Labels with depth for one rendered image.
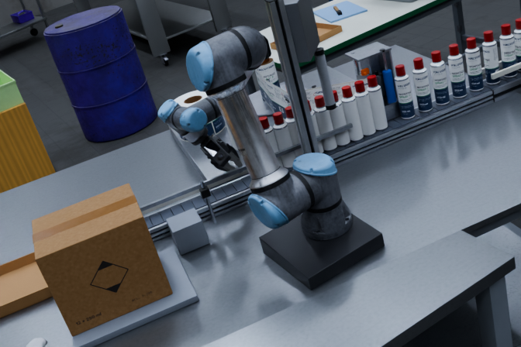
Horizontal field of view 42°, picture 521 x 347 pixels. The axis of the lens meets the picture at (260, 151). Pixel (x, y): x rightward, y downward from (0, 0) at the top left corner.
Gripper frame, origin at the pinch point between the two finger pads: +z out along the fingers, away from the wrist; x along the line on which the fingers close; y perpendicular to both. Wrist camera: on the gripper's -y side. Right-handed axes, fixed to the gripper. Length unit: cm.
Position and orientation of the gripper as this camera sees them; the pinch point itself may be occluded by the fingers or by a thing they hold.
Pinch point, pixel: (240, 170)
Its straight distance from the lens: 235.4
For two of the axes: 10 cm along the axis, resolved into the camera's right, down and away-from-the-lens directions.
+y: -3.4, -3.4, 8.8
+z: 6.7, 5.7, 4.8
